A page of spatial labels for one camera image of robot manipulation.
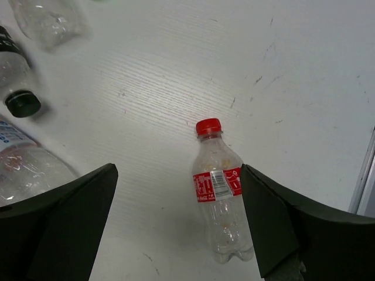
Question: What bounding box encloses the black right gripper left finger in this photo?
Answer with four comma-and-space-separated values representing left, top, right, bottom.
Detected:
1, 163, 118, 281

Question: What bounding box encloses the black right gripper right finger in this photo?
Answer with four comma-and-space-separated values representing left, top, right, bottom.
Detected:
240, 165, 374, 280

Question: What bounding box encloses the clear bottle blue label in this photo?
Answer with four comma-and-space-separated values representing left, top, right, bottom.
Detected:
1, 118, 77, 207

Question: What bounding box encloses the small red-label cola bottle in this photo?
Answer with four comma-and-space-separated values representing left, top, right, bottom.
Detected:
192, 118, 254, 264

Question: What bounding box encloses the clear bottle black label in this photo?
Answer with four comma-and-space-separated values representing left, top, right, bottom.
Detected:
1, 26, 41, 118

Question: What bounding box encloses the clear unlabelled plastic bottle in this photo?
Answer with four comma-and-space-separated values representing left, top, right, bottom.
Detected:
9, 1, 89, 52

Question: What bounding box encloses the aluminium table edge rail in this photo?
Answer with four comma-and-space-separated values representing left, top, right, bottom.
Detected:
349, 129, 375, 218

